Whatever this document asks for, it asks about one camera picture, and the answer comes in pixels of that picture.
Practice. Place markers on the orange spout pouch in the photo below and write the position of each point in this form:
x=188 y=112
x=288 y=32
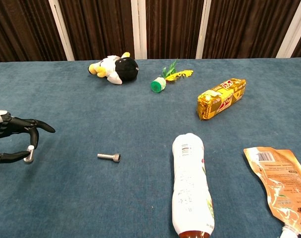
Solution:
x=281 y=178

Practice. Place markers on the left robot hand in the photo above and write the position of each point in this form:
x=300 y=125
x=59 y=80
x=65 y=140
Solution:
x=16 y=124

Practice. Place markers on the white partition frame post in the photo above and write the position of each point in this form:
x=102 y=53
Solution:
x=203 y=29
x=61 y=29
x=138 y=29
x=292 y=27

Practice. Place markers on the blue felt table cover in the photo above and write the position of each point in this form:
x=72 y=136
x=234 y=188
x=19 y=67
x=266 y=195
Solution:
x=91 y=111

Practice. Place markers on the golden snack package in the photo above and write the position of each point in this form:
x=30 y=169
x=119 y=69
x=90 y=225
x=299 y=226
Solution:
x=219 y=101

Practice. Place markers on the metal bolt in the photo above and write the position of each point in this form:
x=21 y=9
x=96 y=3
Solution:
x=108 y=156
x=29 y=158

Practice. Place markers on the white labelled drink bottle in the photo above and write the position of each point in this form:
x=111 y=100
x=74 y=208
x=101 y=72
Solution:
x=190 y=186

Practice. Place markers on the black white yellow plush toy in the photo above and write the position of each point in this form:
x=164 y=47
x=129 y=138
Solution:
x=125 y=69

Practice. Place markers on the green yellow feather shuttlecock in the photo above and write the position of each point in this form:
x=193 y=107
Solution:
x=157 y=85

